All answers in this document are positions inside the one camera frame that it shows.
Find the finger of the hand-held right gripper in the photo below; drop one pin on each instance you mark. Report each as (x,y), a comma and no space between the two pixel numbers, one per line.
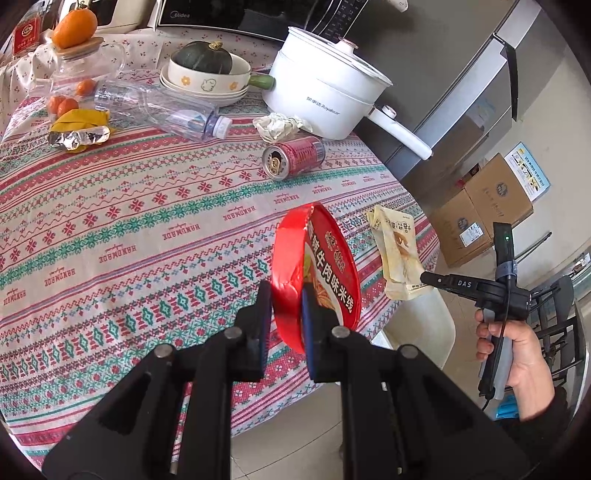
(438,279)

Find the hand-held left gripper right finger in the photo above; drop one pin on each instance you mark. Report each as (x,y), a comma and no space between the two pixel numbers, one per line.
(308,323)

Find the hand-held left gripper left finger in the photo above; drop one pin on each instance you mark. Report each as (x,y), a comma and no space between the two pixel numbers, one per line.
(265,323)

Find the beige snack packet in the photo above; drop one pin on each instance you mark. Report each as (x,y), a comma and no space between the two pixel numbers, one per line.
(401,249)

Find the white chair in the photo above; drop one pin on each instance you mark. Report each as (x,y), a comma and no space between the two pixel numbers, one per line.
(415,327)

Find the red instant noodle bowl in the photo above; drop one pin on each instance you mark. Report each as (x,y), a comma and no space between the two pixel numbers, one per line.
(323,258)

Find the person's right forearm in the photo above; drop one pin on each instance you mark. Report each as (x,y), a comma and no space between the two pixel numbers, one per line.
(540,429)

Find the person's right hand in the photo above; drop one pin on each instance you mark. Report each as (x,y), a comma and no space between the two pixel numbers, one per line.
(526,360)

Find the cardboard box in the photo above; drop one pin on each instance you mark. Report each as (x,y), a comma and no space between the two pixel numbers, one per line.
(498,194)
(457,230)

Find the black metal chair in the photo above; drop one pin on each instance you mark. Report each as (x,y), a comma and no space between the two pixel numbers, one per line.
(556,323)

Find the red drink can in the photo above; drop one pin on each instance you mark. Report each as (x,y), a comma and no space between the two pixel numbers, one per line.
(295,154)

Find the large crumpled white tissue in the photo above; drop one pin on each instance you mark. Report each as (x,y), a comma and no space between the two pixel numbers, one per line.
(277,127)

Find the grey refrigerator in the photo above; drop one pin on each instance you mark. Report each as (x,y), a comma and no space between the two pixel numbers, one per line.
(438,69)

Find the white electric pot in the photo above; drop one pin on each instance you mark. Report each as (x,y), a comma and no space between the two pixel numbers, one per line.
(318,101)

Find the white plate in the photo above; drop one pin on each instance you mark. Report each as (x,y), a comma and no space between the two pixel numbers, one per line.
(226,102)
(231,94)

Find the clear plastic bottle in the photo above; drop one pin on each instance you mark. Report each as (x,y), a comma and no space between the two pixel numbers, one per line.
(152,108)

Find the white pot lid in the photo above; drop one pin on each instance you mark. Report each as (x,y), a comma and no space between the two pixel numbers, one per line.
(337,55)

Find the dark green squash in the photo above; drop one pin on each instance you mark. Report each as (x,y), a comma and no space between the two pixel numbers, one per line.
(203,57)

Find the yellow foil wrapper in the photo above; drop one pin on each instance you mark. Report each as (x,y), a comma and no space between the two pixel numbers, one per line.
(78,121)

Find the small orange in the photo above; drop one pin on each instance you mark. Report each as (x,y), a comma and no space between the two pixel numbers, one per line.
(53,104)
(85,86)
(68,107)

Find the white floral cloth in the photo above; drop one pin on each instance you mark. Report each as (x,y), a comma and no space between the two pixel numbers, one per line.
(143,50)

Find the black microwave oven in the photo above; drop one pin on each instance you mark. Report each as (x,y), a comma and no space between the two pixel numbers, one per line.
(258,18)

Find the glass jar with wooden lid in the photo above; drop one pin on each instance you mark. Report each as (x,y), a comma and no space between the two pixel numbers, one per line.
(92,64)

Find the white air fryer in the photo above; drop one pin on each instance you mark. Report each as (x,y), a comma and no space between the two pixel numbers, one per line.
(120,11)

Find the large orange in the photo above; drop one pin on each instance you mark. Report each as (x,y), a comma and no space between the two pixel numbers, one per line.
(74,28)

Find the red labelled jar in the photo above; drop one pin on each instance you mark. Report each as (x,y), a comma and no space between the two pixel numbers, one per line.
(27,34)

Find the wall poster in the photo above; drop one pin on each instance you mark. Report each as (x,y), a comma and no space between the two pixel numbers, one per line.
(528,170)

